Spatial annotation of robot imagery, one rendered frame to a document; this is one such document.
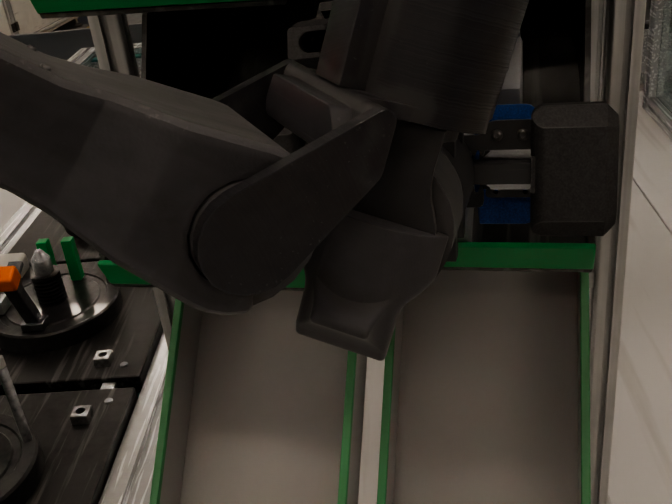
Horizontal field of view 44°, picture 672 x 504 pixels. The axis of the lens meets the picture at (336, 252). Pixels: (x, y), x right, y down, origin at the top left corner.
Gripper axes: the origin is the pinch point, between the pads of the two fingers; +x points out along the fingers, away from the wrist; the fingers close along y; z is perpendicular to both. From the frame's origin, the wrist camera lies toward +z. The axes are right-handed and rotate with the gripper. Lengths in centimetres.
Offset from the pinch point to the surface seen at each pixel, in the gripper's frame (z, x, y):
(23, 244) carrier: -17, 46, 58
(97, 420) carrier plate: -25.2, 15.0, 31.8
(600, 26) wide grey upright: 5, 121, -18
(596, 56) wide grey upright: 0, 122, -17
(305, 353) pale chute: -15.1, 7.8, 10.1
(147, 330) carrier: -21.8, 28.5, 33.0
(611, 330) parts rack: -15.8, 15.9, -11.4
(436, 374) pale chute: -16.9, 9.0, 0.9
